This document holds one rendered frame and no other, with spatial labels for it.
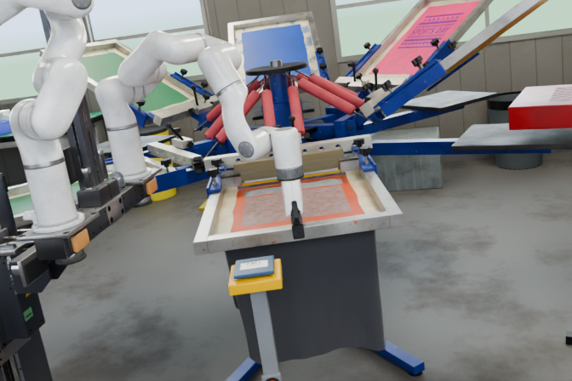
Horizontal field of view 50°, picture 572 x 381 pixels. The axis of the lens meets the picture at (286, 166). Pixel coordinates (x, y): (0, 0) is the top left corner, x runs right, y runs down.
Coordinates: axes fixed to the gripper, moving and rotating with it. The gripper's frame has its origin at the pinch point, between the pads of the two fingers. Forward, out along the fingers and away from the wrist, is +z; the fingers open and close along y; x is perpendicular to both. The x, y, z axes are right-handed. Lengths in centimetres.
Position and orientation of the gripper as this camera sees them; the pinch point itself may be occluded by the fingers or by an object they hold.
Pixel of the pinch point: (297, 228)
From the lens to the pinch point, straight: 171.8
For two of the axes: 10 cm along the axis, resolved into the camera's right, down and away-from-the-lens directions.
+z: 1.4, 9.6, 2.4
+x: 9.9, -1.4, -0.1
